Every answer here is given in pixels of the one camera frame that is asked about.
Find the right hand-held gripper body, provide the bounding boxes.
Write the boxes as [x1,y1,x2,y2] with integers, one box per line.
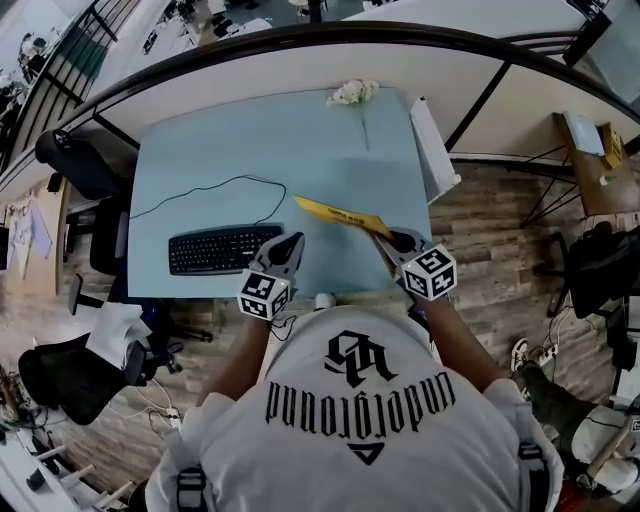
[386,226,459,303]

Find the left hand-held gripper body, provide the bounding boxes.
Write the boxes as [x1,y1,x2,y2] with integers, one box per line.
[236,232,304,323]

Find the yellow mouse pad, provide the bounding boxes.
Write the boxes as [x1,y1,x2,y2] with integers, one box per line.
[293,194,397,277]

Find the person's left forearm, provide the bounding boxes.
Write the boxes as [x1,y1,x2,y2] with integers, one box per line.
[196,310,275,417]

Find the person's right forearm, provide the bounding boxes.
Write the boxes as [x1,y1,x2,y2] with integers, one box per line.
[423,293,507,397]

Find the light blue desk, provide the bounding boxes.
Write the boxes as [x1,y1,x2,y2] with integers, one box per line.
[127,87,434,301]

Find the black keyboard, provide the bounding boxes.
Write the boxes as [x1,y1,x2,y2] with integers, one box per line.
[167,224,286,277]

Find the white paper sheets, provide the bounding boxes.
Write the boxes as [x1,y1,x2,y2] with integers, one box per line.
[86,301,152,372]

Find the white flower sprig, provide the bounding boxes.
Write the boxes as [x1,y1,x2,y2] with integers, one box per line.
[325,78,382,152]

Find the person's white printed shirt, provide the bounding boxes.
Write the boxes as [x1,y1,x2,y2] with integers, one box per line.
[143,304,567,512]

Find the black office chair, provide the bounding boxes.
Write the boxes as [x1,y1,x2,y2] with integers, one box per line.
[531,221,640,322]
[34,129,132,202]
[18,331,151,427]

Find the wooden side table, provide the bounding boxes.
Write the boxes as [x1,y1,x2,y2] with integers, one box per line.
[551,110,640,219]

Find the white board on table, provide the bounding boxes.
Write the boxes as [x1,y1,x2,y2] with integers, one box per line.
[561,110,607,157]

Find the yellow cardboard box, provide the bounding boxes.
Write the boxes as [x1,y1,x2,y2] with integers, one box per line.
[599,121,627,170]

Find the black metal railing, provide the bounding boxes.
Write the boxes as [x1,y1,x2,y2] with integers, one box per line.
[18,0,122,107]

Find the black keyboard cable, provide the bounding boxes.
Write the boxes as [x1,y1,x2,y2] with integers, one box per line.
[129,174,289,229]

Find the white partition with black frame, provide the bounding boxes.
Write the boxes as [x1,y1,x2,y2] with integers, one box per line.
[0,21,640,196]

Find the grey backpack strap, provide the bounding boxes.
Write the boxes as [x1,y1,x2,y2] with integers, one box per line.
[176,466,207,512]
[516,441,547,502]

